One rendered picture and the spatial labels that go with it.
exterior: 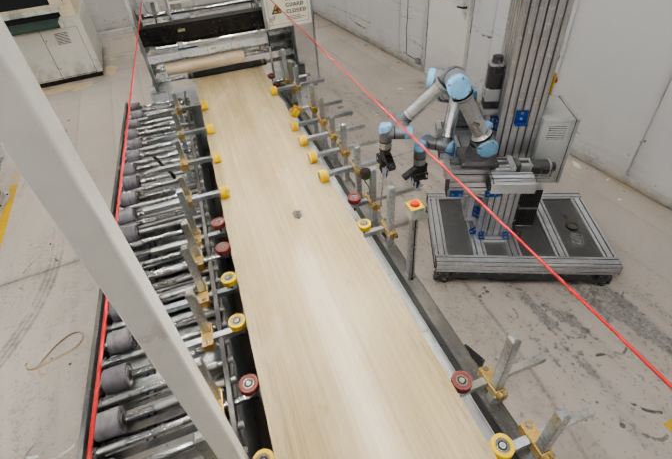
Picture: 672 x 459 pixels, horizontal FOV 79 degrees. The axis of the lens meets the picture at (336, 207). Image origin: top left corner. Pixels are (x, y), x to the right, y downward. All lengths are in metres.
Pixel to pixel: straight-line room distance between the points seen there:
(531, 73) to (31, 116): 2.47
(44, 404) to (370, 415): 2.30
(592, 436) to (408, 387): 1.39
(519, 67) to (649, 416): 2.09
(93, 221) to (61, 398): 2.81
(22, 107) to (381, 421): 1.48
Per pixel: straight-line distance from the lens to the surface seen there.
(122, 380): 2.13
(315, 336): 1.87
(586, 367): 3.11
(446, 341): 2.11
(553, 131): 2.84
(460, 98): 2.25
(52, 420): 3.31
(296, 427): 1.71
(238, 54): 4.61
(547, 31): 2.60
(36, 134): 0.54
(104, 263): 0.64
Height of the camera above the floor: 2.47
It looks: 40 degrees down
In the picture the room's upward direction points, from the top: 5 degrees counter-clockwise
